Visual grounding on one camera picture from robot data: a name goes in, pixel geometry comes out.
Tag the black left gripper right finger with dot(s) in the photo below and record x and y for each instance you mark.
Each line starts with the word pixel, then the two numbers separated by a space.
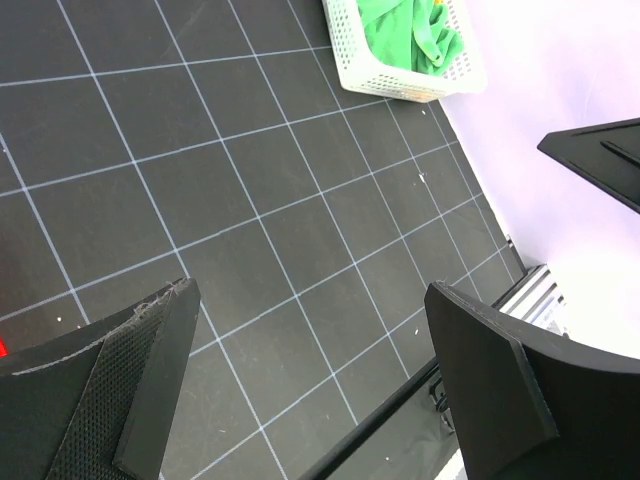
pixel 530 404

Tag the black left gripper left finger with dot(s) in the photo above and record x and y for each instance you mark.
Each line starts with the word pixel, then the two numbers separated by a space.
pixel 99 402

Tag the green microfiber towel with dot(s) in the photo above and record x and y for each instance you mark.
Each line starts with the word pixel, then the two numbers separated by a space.
pixel 410 34

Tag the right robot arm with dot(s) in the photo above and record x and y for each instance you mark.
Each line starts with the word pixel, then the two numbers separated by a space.
pixel 605 155

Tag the red plastic tray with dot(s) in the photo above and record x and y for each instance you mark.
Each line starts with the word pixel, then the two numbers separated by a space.
pixel 3 350

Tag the white perforated plastic basket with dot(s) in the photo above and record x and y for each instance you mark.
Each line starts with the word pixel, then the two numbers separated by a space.
pixel 359 70

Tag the aluminium frame rail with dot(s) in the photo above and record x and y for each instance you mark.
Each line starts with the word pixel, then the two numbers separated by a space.
pixel 537 300

